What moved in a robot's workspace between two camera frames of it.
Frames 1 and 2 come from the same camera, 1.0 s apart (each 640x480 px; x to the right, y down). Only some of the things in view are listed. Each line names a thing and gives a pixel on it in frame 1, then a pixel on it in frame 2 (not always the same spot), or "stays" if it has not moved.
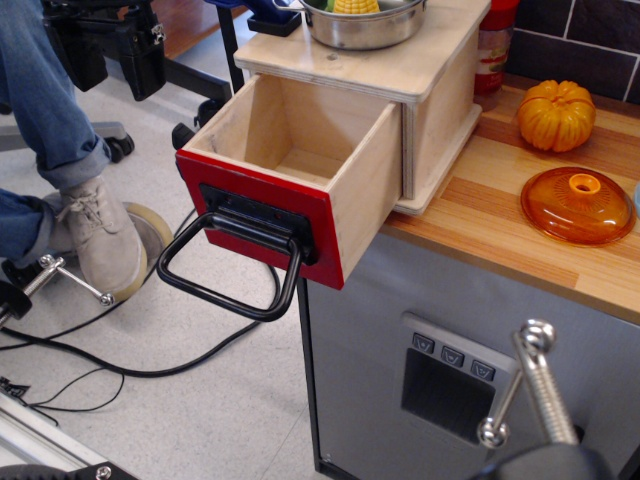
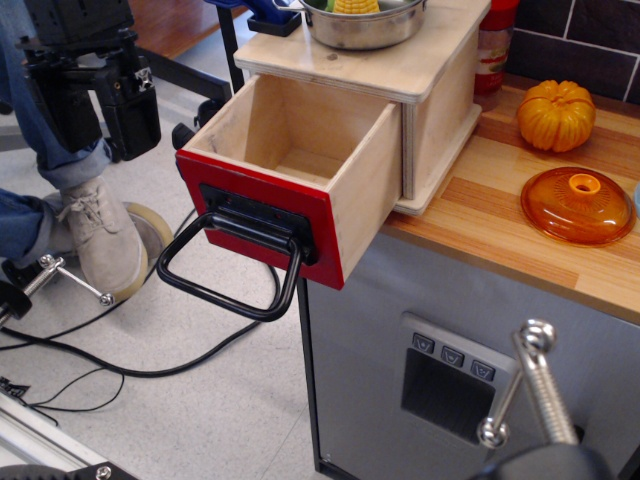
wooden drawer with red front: [295, 174] stays
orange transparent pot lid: [579, 206] stays
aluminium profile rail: [27, 438] stays
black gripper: [140, 46] -> [72, 40]
